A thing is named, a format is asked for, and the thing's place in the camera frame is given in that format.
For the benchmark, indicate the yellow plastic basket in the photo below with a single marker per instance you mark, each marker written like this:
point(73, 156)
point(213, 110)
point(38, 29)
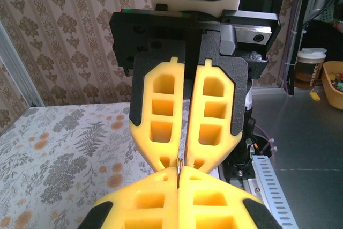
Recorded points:
point(332, 97)

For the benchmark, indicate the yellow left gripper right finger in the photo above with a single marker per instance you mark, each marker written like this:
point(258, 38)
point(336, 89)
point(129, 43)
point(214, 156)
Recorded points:
point(214, 202)

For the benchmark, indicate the dark frame post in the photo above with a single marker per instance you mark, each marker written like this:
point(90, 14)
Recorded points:
point(297, 60)

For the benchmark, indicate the aluminium frame post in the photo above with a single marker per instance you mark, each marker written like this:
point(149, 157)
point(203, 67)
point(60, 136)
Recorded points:
point(18, 70)

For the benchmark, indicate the floral table cloth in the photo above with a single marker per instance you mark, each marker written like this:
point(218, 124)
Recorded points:
point(53, 146)

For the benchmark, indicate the white perforated bin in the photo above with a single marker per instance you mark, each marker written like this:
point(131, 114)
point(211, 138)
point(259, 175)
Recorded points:
point(325, 11)

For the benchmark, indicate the clear lidded drink cup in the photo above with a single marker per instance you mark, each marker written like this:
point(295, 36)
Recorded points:
point(311, 70)

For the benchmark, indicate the yellow key tag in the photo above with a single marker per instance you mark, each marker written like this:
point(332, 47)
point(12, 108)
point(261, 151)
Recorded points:
point(315, 95)

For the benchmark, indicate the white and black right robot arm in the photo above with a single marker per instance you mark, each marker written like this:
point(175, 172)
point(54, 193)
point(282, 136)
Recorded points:
point(249, 125)

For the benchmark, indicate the metal keyring with keys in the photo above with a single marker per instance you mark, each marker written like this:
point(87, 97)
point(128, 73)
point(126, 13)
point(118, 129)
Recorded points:
point(179, 170)

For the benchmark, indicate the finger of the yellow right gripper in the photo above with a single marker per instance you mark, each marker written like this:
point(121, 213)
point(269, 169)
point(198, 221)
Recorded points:
point(148, 111)
point(229, 89)

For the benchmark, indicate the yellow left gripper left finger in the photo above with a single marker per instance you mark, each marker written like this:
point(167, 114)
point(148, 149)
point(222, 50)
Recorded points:
point(150, 202)

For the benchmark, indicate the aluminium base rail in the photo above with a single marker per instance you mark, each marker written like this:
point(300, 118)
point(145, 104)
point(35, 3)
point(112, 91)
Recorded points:
point(256, 190)

